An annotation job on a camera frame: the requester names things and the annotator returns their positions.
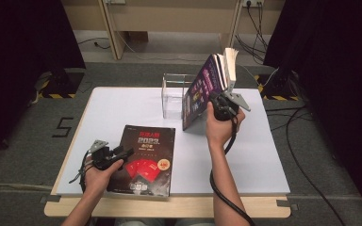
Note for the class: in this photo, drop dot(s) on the grey tape piece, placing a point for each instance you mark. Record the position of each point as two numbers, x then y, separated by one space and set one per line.
50 198
286 204

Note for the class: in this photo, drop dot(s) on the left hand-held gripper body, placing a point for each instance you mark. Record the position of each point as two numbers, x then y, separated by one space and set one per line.
102 158

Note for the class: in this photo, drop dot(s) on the beige wooden desk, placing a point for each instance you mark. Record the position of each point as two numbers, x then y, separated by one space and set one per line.
169 15

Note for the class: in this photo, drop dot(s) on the white picture-grid book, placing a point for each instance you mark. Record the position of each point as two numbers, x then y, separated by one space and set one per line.
231 66

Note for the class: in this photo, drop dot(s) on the black curtain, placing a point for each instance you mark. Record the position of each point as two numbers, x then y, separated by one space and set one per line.
342 78
19 62

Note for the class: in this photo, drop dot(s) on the black yellow striped base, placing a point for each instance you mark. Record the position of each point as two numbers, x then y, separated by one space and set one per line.
59 88
279 91

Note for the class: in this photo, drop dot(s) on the purple book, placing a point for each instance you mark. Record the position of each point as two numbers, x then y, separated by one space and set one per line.
201 91

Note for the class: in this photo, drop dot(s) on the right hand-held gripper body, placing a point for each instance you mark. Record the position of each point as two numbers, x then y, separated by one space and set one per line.
224 108

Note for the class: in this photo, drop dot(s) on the dark brown book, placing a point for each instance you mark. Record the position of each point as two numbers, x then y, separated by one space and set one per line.
144 150

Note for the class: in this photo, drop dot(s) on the person's right hand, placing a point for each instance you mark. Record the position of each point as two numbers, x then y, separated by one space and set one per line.
221 132

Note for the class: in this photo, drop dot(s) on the person's left hand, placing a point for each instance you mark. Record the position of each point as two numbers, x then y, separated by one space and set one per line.
99 182

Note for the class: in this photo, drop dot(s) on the clear acrylic book rack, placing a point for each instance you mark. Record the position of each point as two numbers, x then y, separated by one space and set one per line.
172 100

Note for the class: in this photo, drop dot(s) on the white wall socket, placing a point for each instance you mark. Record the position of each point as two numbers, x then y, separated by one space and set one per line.
253 2

